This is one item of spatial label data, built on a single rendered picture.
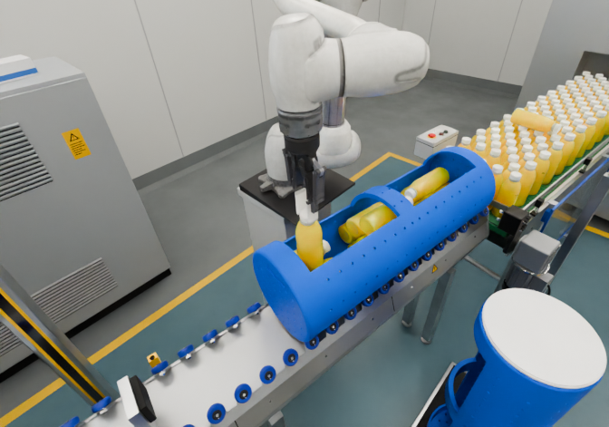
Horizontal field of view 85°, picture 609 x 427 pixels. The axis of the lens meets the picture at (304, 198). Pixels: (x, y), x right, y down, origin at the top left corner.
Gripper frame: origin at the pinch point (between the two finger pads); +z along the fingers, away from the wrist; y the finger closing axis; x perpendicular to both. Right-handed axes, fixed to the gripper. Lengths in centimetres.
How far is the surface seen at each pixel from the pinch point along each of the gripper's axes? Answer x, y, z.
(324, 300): -5.0, 12.3, 20.4
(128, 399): -53, 0, 27
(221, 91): 98, -282, 71
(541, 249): 90, 32, 51
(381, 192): 31.6, -3.0, 13.4
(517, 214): 84, 21, 37
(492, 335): 27, 42, 33
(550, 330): 40, 50, 33
